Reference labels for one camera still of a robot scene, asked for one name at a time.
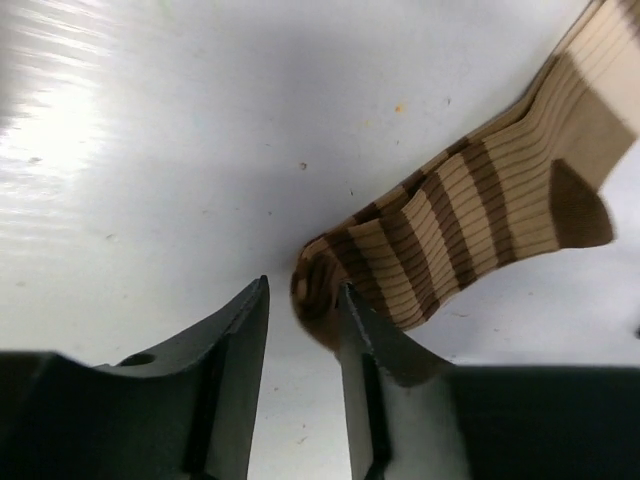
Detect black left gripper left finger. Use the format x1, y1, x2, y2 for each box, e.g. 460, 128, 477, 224
1, 277, 270, 479

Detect tan brown striped sock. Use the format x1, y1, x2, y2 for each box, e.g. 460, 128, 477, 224
290, 1, 639, 351

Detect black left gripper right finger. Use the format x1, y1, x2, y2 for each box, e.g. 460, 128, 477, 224
337, 284, 639, 480

